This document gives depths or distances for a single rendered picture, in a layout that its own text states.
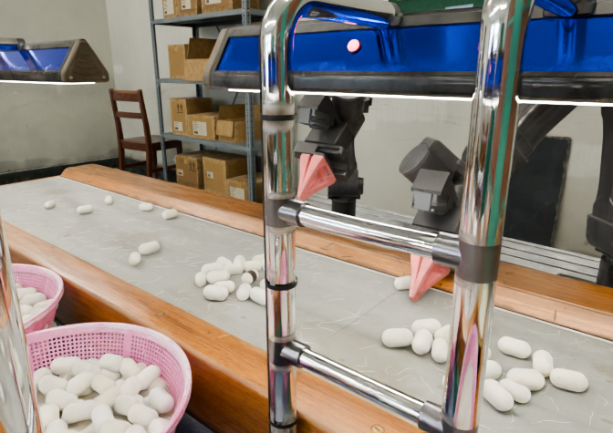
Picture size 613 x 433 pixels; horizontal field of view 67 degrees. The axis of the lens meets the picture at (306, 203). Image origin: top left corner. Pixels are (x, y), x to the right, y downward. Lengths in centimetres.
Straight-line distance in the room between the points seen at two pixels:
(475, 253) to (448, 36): 21
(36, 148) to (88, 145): 51
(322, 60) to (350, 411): 33
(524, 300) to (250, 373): 40
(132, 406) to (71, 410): 6
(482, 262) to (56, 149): 519
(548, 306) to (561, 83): 40
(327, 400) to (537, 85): 32
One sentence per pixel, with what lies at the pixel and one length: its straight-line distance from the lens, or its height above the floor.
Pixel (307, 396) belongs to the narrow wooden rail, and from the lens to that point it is 47.
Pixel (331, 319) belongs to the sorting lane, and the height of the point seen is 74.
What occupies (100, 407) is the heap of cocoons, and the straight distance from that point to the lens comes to 53.
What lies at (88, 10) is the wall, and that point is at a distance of 552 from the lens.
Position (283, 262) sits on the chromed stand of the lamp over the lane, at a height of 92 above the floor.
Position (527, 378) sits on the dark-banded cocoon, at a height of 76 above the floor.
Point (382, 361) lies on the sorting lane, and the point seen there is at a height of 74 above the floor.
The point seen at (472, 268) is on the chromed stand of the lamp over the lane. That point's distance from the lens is 27.
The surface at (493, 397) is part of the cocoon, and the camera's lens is 52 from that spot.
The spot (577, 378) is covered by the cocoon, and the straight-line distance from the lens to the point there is 58.
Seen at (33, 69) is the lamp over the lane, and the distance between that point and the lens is 101.
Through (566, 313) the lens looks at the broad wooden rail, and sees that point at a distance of 71.
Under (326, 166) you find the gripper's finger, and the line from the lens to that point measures 80.
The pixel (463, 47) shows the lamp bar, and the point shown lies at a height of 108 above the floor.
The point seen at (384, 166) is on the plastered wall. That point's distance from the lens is 299.
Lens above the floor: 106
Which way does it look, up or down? 16 degrees down
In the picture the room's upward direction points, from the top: straight up
